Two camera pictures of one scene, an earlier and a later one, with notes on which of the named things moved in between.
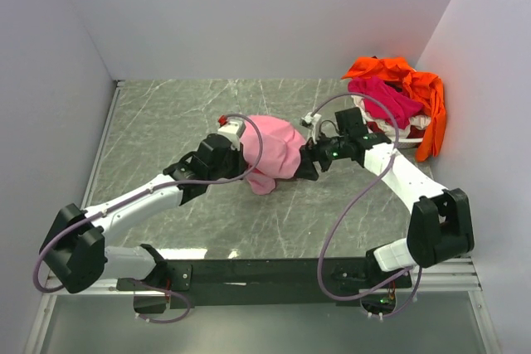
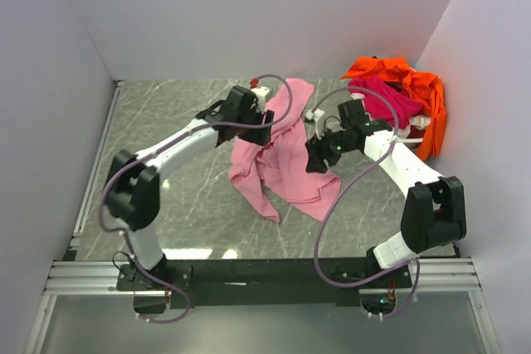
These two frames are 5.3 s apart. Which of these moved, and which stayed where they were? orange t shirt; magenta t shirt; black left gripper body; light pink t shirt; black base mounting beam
Moved: black left gripper body; light pink t shirt
Stayed: magenta t shirt; orange t shirt; black base mounting beam
